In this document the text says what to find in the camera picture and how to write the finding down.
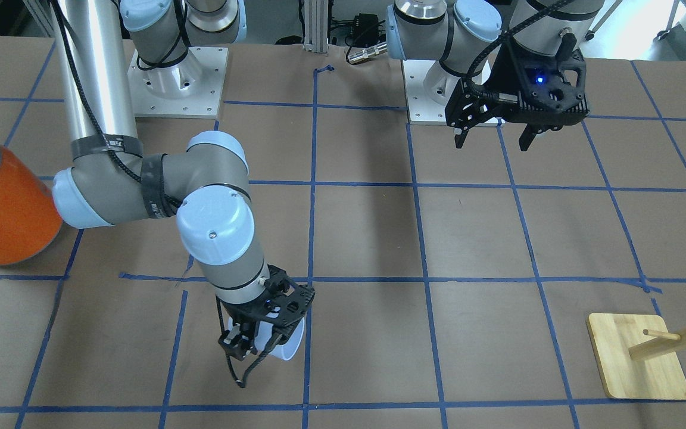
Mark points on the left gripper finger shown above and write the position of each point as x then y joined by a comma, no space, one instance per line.
528,135
460,135

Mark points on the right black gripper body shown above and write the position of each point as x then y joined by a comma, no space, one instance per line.
243,317

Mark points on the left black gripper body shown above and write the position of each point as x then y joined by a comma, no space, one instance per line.
505,74

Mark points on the silver cable connector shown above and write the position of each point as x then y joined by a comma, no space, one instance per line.
367,54

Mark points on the aluminium frame post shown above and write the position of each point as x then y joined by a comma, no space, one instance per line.
316,26

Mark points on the black power box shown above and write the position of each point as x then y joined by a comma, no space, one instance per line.
366,30

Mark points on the wooden mug stand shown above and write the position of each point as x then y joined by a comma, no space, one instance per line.
636,351

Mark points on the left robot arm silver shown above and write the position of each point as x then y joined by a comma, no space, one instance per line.
466,36

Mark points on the light blue plastic cup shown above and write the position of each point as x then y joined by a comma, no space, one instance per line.
242,339

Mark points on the orange metal can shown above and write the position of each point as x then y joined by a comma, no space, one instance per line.
29,221

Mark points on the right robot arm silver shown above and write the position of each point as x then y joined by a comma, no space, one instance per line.
206,188

